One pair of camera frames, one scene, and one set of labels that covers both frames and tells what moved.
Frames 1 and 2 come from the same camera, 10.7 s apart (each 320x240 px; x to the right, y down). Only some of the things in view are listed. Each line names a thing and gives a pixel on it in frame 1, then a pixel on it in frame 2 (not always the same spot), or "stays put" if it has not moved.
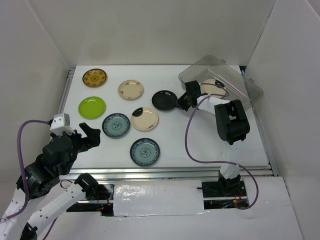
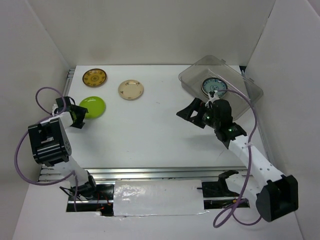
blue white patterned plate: (115, 125) -> (212, 84)
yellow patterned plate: (94, 77) stays put
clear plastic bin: (220, 80) stays put
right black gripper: (180, 103) -> (197, 105)
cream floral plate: (130, 89) stays put
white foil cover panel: (181, 197) stays put
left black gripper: (93, 134) -> (81, 111)
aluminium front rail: (161, 173) stays put
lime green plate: (92, 107) stays put
